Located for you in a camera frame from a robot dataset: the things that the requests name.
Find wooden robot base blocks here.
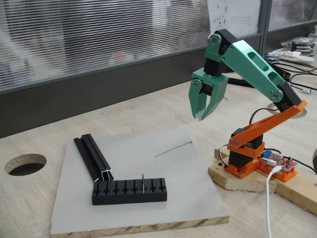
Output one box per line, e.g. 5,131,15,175
208,146,317,215

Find white paper sheet on window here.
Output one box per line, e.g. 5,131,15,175
207,0,262,38

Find red controller circuit board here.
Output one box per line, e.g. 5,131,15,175
259,148,298,173

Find clear plastic bag with parts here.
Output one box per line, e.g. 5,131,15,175
281,36,317,54

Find black slotted holder block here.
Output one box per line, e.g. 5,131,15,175
91,178,168,206

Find grey cardboard sheet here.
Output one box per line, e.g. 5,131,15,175
50,128,230,236

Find upper arm servo wire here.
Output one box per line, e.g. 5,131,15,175
249,107,282,126

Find base servo wire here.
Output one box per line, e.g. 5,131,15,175
214,145,231,172

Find black looped cable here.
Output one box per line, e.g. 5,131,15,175
288,65,317,88

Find black power cable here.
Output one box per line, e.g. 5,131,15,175
282,155,317,174

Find white USB cable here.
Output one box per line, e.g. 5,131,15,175
265,165,282,238

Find black aluminium rail profile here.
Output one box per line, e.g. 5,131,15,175
73,133,115,183

